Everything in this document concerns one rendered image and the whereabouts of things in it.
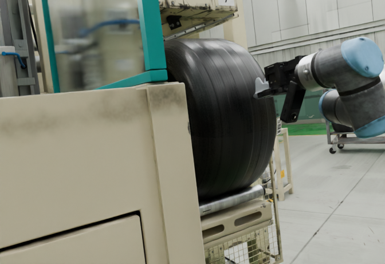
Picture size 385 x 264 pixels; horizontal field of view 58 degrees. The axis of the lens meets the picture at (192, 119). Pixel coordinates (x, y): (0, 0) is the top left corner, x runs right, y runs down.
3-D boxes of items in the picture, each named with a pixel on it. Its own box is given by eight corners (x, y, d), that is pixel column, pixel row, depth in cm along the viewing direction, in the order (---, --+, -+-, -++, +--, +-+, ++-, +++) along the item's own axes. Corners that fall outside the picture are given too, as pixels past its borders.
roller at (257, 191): (181, 225, 105) (180, 212, 105) (173, 220, 109) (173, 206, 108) (266, 197, 123) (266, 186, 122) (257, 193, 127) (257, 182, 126)
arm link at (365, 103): (379, 121, 85) (360, 75, 84) (410, 126, 74) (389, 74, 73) (345, 137, 85) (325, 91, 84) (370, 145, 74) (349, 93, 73)
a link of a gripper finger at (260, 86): (251, 81, 105) (272, 73, 97) (255, 100, 105) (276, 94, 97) (243, 81, 103) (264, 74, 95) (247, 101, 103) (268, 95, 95)
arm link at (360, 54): (370, 85, 70) (352, 40, 69) (321, 97, 81) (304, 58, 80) (392, 70, 75) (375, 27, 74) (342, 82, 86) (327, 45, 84)
